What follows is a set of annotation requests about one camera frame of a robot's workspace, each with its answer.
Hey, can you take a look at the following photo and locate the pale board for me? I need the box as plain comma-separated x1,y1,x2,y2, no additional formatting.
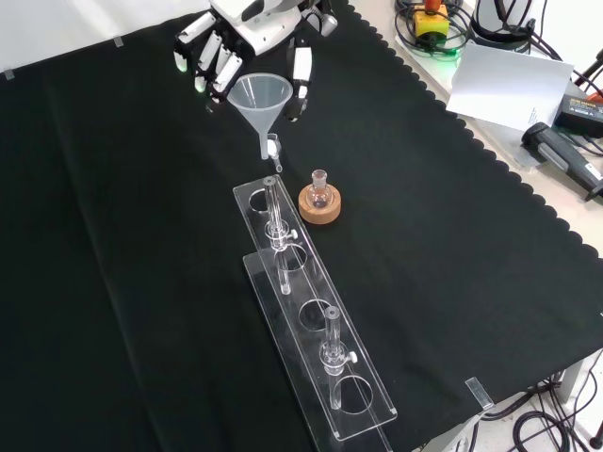
445,40,576,132

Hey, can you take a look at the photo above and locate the clear acrylic funnel stand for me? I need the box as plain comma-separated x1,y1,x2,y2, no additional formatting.
232,174,399,452

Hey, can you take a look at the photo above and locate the grey metal bracket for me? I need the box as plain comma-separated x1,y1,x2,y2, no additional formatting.
421,412,484,452

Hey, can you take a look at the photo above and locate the black coiled cable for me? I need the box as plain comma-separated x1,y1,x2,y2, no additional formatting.
480,371,585,452

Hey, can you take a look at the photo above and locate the small glass round-bottom flask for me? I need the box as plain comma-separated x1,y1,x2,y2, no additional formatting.
305,169,333,210

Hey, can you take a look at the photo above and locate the small clear weighing funnel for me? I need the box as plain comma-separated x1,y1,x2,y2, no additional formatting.
266,134,285,173

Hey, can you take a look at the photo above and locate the clear plastic funnel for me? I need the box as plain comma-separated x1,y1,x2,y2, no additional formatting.
227,73,293,161

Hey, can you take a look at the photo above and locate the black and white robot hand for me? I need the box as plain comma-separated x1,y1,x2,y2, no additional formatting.
172,0,338,123

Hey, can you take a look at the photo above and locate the clear tape strip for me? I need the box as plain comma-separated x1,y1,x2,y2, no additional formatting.
464,376,496,411

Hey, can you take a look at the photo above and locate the yellow stop button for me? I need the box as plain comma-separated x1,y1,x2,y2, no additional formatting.
413,0,449,41

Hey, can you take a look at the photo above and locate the black power adapter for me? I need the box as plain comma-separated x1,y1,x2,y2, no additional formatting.
553,92,603,138

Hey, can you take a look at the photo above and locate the black base cable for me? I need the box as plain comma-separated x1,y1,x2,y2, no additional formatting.
527,16,569,62

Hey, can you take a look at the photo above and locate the grey table leg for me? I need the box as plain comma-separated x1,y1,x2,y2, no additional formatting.
560,347,597,401

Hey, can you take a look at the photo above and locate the black cloth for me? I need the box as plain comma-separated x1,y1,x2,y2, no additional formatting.
0,0,603,452

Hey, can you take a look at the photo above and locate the cork ring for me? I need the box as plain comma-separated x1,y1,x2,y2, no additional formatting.
298,184,343,226

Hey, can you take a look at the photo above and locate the black and grey handheld device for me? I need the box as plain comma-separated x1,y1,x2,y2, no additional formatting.
520,121,603,202

